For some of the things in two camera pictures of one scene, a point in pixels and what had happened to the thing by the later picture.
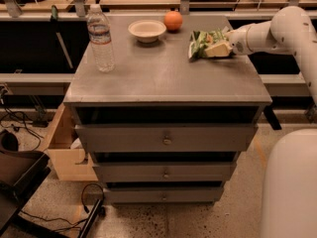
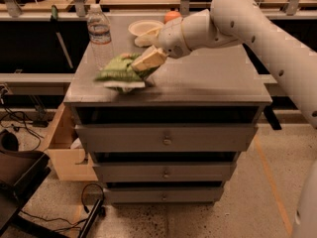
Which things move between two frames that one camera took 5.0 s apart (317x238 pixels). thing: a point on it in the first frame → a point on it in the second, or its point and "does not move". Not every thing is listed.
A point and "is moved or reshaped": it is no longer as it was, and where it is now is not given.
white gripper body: [238, 42] → [170, 38]
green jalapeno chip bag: [199, 41] is moved or reshaped
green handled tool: [54, 14] does not move
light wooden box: [67, 155] does not move
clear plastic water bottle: [99, 35] does not move
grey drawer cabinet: [163, 129] does not move
